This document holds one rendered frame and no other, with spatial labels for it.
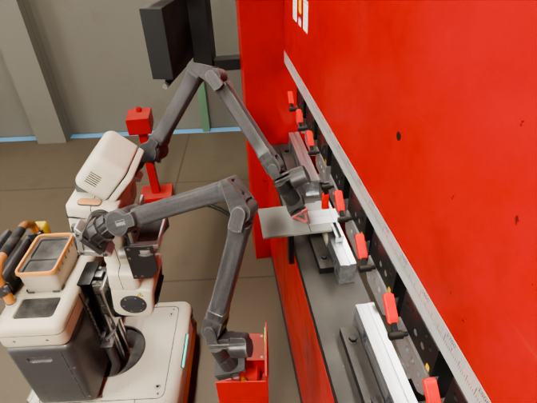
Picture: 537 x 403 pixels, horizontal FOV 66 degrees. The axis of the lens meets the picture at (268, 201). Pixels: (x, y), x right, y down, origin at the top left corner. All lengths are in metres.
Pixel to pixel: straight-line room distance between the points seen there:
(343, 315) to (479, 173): 0.92
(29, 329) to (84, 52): 3.38
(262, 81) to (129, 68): 2.55
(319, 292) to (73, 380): 1.06
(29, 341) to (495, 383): 1.53
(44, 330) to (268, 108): 1.47
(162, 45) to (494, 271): 2.01
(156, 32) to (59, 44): 2.50
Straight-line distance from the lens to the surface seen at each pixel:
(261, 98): 2.28
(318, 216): 1.64
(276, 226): 1.59
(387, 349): 1.29
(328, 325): 1.43
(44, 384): 2.04
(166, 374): 2.10
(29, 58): 4.70
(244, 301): 2.66
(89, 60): 4.72
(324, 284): 1.55
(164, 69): 2.40
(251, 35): 2.18
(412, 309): 0.92
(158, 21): 2.34
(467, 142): 0.67
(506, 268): 0.63
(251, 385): 1.42
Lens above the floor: 2.01
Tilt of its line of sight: 36 degrees down
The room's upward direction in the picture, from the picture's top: 2 degrees counter-clockwise
